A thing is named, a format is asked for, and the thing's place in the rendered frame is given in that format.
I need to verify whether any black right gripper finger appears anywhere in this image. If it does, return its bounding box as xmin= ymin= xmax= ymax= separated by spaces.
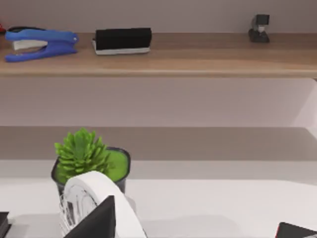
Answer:
xmin=63 ymin=195 xmax=116 ymax=238

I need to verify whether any white rounded object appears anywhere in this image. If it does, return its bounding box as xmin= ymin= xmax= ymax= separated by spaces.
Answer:
xmin=58 ymin=170 xmax=147 ymax=238

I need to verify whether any green plant in black pot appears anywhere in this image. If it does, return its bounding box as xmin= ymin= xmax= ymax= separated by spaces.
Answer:
xmin=51 ymin=127 xmax=132 ymax=197

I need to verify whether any black block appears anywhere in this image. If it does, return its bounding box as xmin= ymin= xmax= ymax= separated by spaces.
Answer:
xmin=0 ymin=211 xmax=12 ymax=234

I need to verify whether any black and white stapler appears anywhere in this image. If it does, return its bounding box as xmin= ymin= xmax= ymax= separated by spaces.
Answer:
xmin=92 ymin=27 xmax=153 ymax=56

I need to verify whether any blue stapler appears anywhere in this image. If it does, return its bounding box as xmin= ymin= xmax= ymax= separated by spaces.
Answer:
xmin=4 ymin=29 xmax=79 ymax=63

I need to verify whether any wooden shelf board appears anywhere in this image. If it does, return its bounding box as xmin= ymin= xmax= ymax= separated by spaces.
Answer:
xmin=0 ymin=32 xmax=317 ymax=78

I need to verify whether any black flat object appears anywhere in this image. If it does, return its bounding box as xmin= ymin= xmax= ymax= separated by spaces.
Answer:
xmin=274 ymin=222 xmax=317 ymax=238

